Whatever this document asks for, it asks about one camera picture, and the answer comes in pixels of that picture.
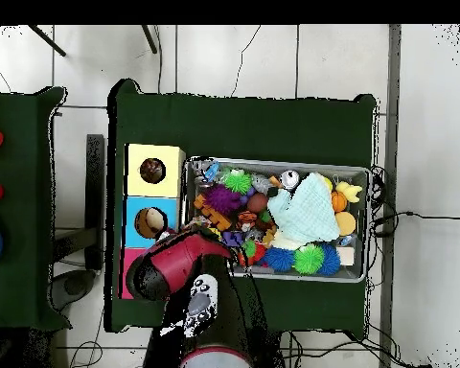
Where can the large blue spiky ball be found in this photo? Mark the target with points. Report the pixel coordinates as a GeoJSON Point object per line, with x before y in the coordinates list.
{"type": "Point", "coordinates": [280, 259]}

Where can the green fuzzy monster toy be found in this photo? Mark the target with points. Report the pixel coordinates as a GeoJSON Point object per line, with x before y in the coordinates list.
{"type": "Point", "coordinates": [309, 259]}

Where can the black tripod leg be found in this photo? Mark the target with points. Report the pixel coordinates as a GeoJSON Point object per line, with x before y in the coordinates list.
{"type": "Point", "coordinates": [46, 40]}
{"type": "Point", "coordinates": [149, 38]}

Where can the small orange basketball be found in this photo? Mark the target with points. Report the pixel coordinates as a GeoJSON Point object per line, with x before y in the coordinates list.
{"type": "Point", "coordinates": [338, 202]}

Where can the green spiky ball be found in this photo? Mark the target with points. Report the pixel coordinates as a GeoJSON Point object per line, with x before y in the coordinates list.
{"type": "Point", "coordinates": [237, 182]}

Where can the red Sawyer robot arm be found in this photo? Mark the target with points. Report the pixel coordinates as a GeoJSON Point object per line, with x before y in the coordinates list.
{"type": "Point", "coordinates": [188, 261]}

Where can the dark green table cloth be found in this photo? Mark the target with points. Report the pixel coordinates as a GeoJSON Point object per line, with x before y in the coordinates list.
{"type": "Point", "coordinates": [238, 123]}

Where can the mint green knitted cloth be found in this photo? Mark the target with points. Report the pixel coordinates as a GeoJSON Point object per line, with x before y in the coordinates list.
{"type": "Point", "coordinates": [307, 208]}

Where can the clear shallow bin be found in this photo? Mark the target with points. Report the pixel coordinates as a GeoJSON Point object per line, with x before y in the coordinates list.
{"type": "Point", "coordinates": [351, 271]}

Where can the crushed plastic water bottle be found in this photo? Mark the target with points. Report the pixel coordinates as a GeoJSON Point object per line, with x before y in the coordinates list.
{"type": "Point", "coordinates": [203, 170]}

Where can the orange plastic grid block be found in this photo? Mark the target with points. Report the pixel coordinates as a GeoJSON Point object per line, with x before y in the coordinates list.
{"type": "Point", "coordinates": [215, 215]}

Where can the green covered side table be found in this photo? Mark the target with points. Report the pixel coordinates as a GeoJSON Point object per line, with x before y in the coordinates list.
{"type": "Point", "coordinates": [15, 169]}

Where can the purple spiky ball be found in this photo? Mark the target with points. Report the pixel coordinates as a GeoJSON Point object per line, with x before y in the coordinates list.
{"type": "Point", "coordinates": [222, 199]}

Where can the pale orange round sponge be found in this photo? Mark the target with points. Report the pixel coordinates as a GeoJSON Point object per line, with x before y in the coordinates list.
{"type": "Point", "coordinates": [345, 223]}

